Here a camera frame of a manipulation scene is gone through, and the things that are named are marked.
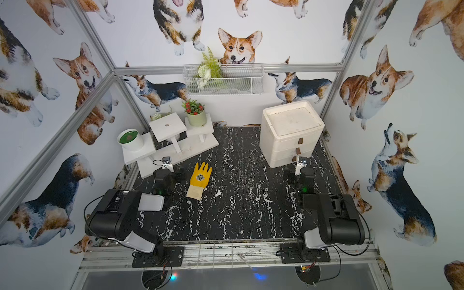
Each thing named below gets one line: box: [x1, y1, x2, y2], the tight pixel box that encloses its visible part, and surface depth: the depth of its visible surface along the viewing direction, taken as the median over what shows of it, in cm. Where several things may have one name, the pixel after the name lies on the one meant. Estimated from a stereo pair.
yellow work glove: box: [186, 161, 213, 201], surface depth 97 cm
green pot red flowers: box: [181, 97, 207, 127], surface depth 97 cm
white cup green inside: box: [117, 128, 144, 152], surface depth 89 cm
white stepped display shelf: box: [122, 112, 220, 179], surface depth 99 cm
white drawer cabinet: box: [259, 100, 325, 169], surface depth 94 cm
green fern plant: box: [195, 46, 223, 91], surface depth 84 cm
